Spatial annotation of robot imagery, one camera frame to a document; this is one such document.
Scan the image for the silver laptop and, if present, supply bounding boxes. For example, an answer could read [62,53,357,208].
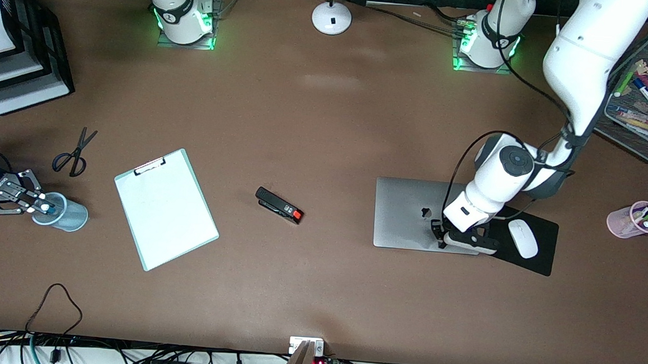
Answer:
[372,177,483,255]

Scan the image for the light blue mesh cup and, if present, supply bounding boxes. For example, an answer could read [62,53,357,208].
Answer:
[31,191,90,233]

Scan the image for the white computer mouse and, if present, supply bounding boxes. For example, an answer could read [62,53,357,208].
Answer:
[505,218,541,260]

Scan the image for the black scissors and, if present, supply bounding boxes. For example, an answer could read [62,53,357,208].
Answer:
[51,125,99,179]

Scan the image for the black mouse pad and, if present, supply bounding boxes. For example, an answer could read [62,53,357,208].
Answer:
[483,202,561,278]

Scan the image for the teal clipboard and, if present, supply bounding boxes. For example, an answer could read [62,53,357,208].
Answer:
[109,144,225,276]

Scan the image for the white paper sheet on clipboard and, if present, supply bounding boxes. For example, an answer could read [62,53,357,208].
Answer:
[111,148,223,274]

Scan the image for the black stacked letter tray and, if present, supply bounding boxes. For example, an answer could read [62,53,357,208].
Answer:
[0,0,81,121]

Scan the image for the pink translucent cup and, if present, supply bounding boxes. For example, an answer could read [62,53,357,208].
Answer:
[606,198,648,240]

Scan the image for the black stapler orange tip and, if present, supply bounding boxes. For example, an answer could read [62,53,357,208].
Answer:
[253,186,306,225]

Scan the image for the white lamp base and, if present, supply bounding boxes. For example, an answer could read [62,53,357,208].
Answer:
[311,0,354,37]

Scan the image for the black looped cable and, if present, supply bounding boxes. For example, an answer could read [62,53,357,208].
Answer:
[25,281,85,339]

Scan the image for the teal cable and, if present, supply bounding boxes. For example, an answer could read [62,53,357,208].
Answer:
[28,334,46,364]

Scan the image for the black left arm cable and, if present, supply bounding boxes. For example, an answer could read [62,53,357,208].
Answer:
[441,0,581,234]

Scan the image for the black cable tangle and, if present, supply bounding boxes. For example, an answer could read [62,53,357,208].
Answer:
[0,328,286,364]

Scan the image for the white bracket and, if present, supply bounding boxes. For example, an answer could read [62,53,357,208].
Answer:
[289,336,326,357]

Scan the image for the black wire mesh tray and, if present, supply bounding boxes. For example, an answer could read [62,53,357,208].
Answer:
[592,22,648,164]

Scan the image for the black cables at arm base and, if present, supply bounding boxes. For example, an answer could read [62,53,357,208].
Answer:
[367,1,473,38]

